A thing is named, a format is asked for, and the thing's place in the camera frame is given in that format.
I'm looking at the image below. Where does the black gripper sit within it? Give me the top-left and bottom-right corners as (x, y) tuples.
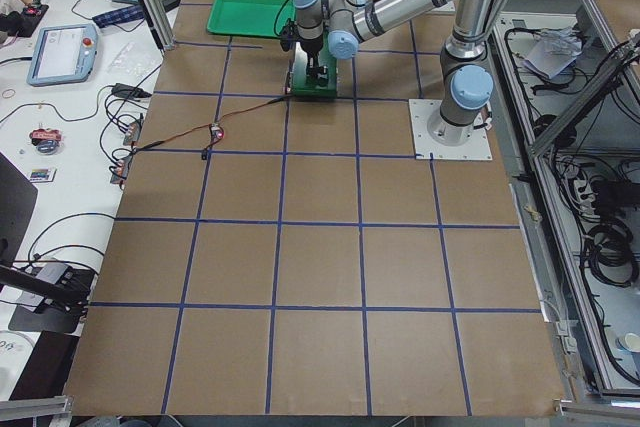
(302, 39), (329, 88)

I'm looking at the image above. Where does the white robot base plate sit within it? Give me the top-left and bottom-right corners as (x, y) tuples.
(408, 99), (493, 161)

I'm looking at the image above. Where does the green conveyor belt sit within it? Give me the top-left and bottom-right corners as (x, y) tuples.
(280, 0), (337, 98)

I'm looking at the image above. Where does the green plastic tray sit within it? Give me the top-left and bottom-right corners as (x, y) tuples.
(206, 0), (295, 39)

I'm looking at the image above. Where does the small red controller board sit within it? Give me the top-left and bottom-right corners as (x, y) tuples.
(210, 124), (225, 144)

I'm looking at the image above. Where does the red black power cable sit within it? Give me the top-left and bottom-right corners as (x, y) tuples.
(132, 95), (291, 163)

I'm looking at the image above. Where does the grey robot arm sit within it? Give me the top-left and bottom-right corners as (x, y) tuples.
(279, 0), (507, 146)

